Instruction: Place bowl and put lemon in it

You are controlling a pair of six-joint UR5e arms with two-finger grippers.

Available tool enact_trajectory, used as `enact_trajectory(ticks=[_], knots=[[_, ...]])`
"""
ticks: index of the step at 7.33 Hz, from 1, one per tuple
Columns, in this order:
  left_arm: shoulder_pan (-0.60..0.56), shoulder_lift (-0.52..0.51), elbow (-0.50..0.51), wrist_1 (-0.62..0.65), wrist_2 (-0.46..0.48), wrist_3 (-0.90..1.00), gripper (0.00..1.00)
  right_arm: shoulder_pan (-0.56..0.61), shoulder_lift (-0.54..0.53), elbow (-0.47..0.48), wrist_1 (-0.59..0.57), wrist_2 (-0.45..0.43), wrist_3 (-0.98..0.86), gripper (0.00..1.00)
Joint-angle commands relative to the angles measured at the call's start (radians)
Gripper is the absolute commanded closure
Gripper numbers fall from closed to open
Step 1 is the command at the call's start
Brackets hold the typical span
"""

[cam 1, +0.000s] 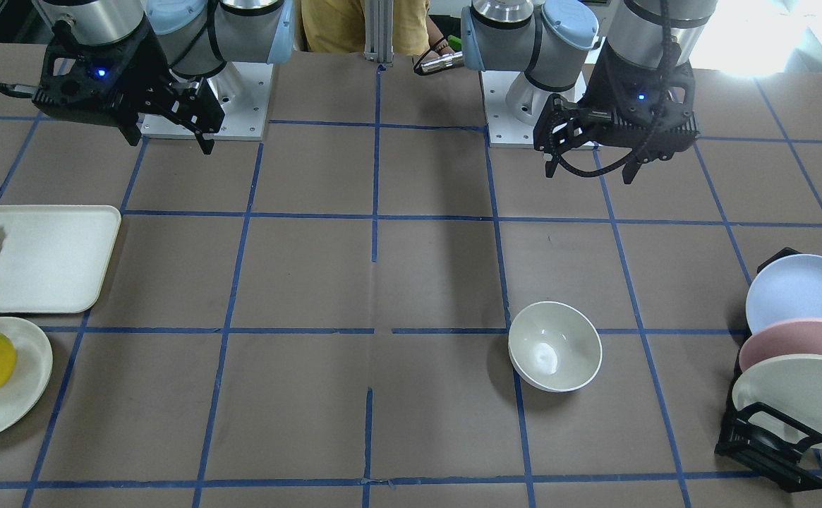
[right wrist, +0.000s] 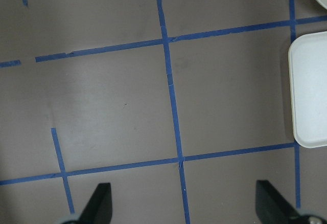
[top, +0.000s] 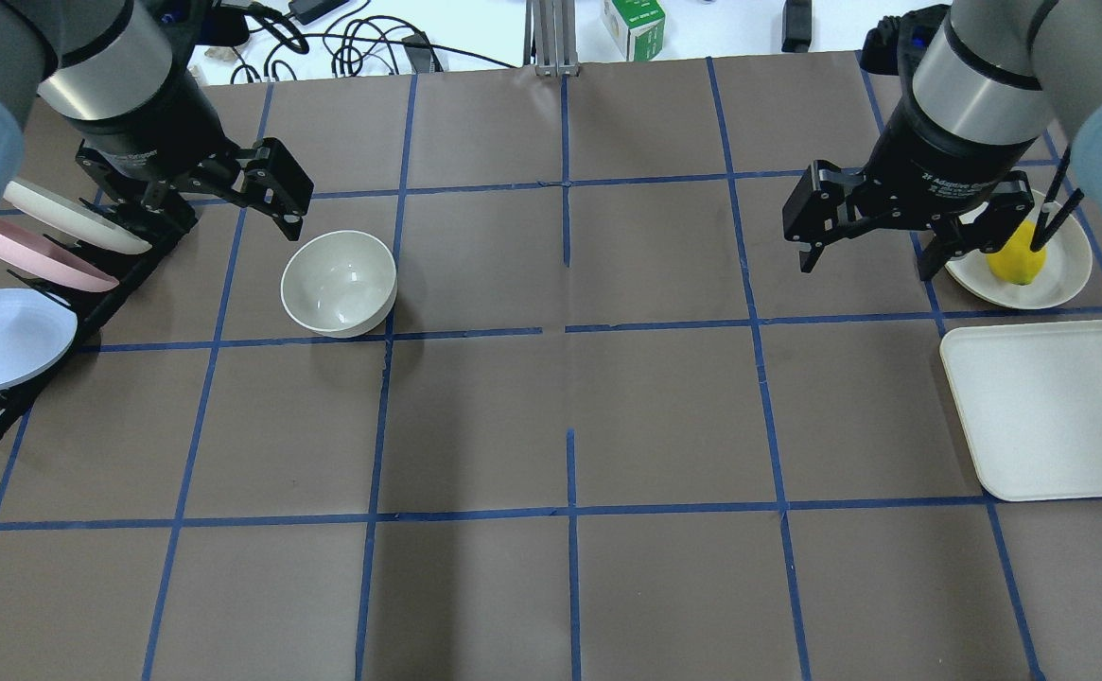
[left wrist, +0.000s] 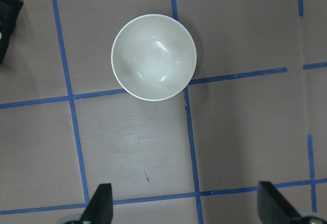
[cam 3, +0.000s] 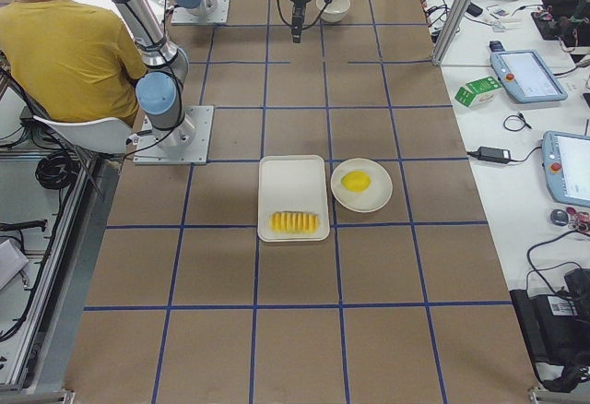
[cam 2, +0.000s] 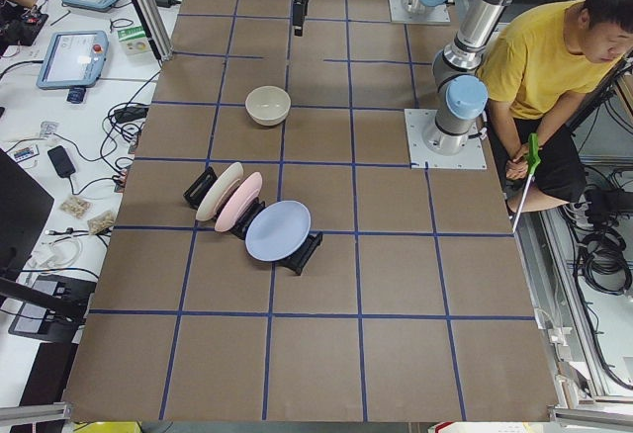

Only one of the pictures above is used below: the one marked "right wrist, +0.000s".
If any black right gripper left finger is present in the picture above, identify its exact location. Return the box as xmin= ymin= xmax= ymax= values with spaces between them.
xmin=79 ymin=183 xmax=113 ymax=224

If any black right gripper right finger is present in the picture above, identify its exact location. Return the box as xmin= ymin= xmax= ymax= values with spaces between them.
xmin=255 ymin=180 xmax=300 ymax=224

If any white rectangular tray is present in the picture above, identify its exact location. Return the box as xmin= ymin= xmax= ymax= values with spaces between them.
xmin=288 ymin=31 xmax=326 ymax=148

